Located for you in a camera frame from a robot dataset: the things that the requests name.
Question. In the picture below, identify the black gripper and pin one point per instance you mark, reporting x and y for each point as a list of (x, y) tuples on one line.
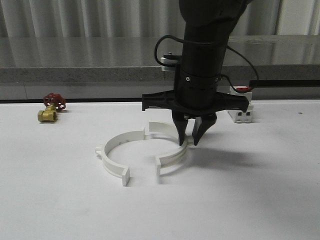
[(195, 96)]

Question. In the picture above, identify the white half pipe clamp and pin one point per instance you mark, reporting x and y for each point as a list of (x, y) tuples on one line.
[(171, 158)]

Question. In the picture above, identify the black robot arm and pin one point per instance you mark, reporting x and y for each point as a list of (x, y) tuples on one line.
[(208, 25)]

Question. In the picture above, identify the grey stone counter ledge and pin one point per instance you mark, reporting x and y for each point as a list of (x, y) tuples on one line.
[(287, 66)]

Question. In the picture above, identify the brass valve red handwheel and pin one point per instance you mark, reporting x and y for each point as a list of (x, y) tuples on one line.
[(54, 103)]

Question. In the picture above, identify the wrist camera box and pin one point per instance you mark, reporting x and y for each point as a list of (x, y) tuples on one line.
[(169, 62)]

